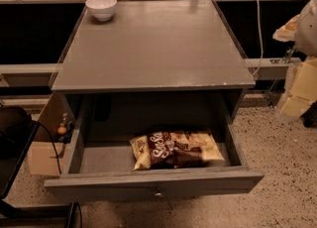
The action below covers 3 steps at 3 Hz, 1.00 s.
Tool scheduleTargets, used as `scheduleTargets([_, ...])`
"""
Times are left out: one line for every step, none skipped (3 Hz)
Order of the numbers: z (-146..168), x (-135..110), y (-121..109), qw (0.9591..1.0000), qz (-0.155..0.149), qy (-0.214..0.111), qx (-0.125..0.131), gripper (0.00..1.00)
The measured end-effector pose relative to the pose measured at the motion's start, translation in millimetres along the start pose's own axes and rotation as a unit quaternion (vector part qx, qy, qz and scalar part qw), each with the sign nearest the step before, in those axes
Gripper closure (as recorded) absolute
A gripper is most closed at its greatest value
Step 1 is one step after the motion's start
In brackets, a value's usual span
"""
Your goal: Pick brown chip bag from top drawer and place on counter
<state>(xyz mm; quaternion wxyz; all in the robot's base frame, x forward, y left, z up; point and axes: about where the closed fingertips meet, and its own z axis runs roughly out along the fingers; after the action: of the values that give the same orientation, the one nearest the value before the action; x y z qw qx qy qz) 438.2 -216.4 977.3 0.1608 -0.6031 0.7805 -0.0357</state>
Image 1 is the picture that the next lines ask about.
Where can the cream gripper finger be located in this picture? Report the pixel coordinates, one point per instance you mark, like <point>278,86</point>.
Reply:
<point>300,89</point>
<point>287,32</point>

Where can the brown chip bag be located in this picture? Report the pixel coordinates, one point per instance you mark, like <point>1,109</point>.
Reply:
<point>176,149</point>

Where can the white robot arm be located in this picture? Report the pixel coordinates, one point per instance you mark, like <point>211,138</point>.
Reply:
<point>306,37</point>

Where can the grey open top drawer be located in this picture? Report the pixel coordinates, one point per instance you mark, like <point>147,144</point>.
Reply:
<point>100,163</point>

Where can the grey wooden cabinet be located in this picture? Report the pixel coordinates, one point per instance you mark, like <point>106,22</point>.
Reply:
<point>160,63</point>

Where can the white ceramic bowl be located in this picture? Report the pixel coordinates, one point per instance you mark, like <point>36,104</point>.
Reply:
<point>102,10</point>

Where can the small orange ball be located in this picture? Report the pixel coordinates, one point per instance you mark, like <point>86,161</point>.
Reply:
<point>61,131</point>

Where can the cardboard box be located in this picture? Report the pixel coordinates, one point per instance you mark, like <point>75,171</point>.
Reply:
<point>49,150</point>

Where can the black chair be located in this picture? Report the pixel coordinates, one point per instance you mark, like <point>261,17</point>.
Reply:
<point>17,130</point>

